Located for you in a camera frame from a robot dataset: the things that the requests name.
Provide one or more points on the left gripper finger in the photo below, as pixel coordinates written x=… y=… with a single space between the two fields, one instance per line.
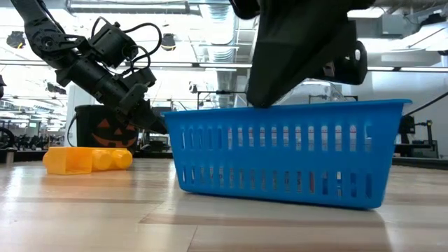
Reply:
x=134 y=101
x=157 y=126

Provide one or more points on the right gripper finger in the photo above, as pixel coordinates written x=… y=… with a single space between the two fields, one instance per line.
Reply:
x=287 y=52
x=350 y=70

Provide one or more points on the yellow building block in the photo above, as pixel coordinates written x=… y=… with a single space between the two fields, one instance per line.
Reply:
x=70 y=160

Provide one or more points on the blue slotted plastic basket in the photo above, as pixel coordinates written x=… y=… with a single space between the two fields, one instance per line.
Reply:
x=280 y=164

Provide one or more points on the white round column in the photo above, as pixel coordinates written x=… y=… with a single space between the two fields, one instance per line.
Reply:
x=71 y=98

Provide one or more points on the black pumpkin face bucket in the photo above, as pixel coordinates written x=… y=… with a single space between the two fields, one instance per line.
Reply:
x=91 y=129

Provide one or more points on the long ceiling light strip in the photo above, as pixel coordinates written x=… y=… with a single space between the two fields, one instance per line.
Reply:
x=217 y=65

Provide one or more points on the black background stand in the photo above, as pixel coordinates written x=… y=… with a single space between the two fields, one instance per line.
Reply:
x=428 y=147

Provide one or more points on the round silver spiral duct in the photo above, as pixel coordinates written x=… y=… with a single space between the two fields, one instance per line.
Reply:
x=218 y=35

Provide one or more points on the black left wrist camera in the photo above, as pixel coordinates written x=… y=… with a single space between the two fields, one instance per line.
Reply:
x=112 y=43

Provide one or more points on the black background frame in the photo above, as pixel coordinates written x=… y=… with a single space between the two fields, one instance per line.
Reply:
x=224 y=92

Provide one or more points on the black aluminium table frame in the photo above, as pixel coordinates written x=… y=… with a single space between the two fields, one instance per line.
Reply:
x=28 y=155

